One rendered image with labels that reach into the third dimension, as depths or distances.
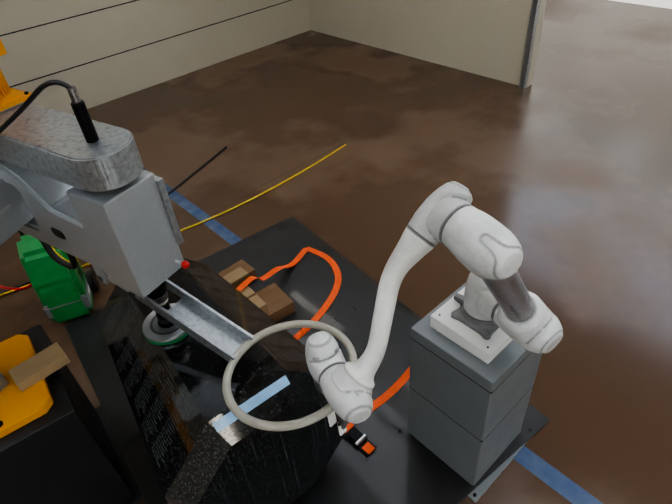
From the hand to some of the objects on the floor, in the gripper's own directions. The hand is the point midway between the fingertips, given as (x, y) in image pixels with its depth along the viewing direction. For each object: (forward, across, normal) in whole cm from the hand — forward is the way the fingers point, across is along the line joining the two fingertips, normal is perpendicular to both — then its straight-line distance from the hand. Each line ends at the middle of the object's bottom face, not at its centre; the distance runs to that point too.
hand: (337, 422), depth 175 cm
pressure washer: (+67, +247, +30) cm, 258 cm away
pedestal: (+76, +123, +89) cm, 170 cm away
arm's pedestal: (+85, -2, -73) cm, 112 cm away
